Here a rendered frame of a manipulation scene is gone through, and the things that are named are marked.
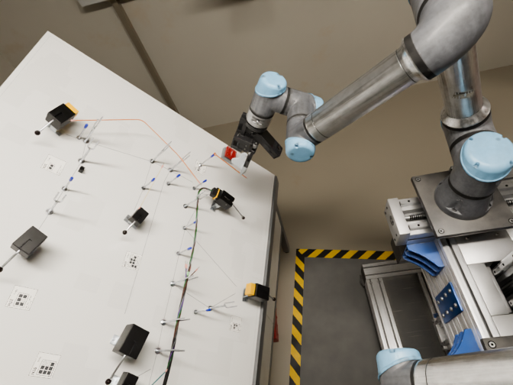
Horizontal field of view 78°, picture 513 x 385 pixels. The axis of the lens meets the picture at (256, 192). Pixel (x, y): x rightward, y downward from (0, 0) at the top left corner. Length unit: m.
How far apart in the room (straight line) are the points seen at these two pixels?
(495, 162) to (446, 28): 0.40
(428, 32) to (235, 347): 1.03
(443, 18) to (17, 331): 1.07
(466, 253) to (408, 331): 0.86
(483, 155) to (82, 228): 1.07
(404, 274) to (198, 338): 1.28
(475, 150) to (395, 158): 1.78
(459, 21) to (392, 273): 1.52
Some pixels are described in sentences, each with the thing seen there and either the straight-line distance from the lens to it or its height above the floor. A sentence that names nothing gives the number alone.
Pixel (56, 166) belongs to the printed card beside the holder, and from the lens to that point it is 1.06.
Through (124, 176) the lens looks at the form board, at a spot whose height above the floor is 1.37.
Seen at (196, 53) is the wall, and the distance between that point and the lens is 2.77.
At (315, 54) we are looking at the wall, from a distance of 2.84.
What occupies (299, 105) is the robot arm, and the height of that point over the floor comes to 1.51.
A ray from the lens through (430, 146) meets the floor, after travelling 2.85.
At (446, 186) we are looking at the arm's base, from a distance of 1.08.
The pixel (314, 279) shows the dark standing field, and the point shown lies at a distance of 2.20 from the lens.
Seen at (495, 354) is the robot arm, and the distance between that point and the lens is 0.55.
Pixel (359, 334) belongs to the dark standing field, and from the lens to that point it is 2.12.
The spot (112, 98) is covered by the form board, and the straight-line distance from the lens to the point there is 1.24.
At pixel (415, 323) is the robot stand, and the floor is 0.21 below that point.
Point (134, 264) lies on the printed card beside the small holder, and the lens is 1.04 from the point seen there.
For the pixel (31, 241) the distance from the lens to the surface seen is 0.89.
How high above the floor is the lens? 2.09
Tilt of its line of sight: 54 degrees down
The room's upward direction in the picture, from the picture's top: 20 degrees counter-clockwise
